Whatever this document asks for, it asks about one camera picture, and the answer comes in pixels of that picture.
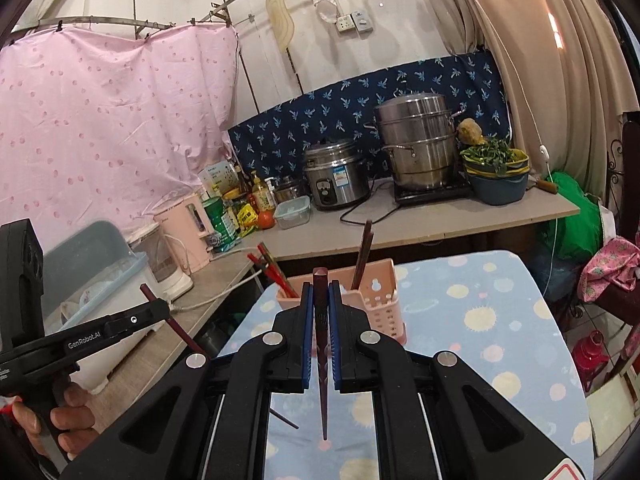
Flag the yellow oil bottle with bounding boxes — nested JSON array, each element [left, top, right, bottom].
[[249, 169, 277, 214]]

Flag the pink strawberry print cloth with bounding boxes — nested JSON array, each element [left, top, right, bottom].
[[577, 234, 640, 304]]

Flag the green plastic bag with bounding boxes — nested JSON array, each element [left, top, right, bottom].
[[542, 172, 604, 261]]

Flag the silver rice cooker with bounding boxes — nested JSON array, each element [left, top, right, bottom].
[[302, 139, 371, 211]]

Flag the beige curtain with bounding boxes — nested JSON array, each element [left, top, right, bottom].
[[440, 0, 640, 197]]

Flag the wooden counter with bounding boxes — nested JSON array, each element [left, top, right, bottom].
[[70, 175, 581, 437]]

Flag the white carton box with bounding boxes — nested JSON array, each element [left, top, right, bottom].
[[197, 162, 239, 196]]

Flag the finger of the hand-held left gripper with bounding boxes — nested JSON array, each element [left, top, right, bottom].
[[102, 298, 172, 337]]

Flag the glass food container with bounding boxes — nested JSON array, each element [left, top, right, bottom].
[[273, 195, 312, 230]]

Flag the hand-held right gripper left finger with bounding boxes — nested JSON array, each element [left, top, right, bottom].
[[65, 282, 315, 480]]

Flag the white dish cabinet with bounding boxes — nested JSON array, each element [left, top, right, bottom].
[[42, 219, 151, 394]]

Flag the green tin can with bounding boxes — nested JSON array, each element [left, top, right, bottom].
[[202, 197, 241, 254]]

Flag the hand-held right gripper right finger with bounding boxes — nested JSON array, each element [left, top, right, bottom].
[[327, 283, 596, 480]]

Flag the small steel pot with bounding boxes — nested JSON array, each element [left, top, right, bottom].
[[272, 174, 306, 206]]

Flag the pink electric kettle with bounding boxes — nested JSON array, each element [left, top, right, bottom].
[[152, 192, 214, 274]]

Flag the black induction cooker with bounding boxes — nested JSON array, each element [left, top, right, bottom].
[[394, 179, 474, 206]]

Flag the brown loofah sponge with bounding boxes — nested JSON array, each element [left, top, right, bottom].
[[457, 117, 484, 146]]

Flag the blue planet print tablecloth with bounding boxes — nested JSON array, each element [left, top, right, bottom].
[[215, 249, 594, 480]]

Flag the red plastic object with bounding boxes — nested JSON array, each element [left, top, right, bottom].
[[569, 329, 611, 391]]

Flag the stainless steel steamer pot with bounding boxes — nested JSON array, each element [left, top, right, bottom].
[[373, 92, 469, 192]]

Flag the pink perforated utensil holder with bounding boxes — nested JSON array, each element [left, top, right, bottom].
[[275, 258, 409, 346]]

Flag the hanging wooden cutting board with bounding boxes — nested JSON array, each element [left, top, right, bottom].
[[264, 0, 296, 52]]

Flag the white cord with switch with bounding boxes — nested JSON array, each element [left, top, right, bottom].
[[470, 0, 556, 187]]

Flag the white blender jug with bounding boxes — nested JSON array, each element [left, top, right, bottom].
[[127, 224, 194, 301]]

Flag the bright red chopstick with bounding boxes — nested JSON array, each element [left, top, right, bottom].
[[256, 242, 297, 297], [247, 253, 292, 297]]

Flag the dark sauce bottle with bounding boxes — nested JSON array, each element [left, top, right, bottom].
[[233, 164, 251, 201]]

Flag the pink dotted curtain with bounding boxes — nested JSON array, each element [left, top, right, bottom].
[[0, 24, 241, 262]]

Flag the dark red chopstick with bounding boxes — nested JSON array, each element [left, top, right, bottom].
[[139, 283, 300, 430], [349, 218, 375, 291], [264, 249, 296, 291], [312, 267, 334, 442]]

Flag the green leafy vegetables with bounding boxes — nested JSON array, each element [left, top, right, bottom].
[[459, 137, 516, 166]]

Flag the white wall outlet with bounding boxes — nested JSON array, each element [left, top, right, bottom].
[[334, 9, 374, 35]]

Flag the metal curtain rail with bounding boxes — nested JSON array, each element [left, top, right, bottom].
[[10, 0, 322, 47]]

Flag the person's left hand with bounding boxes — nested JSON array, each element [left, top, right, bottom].
[[12, 383, 104, 462]]

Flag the yellow snack packet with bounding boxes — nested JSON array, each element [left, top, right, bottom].
[[234, 202, 261, 236]]

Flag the navy floral cloth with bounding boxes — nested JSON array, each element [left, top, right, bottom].
[[227, 50, 511, 196]]

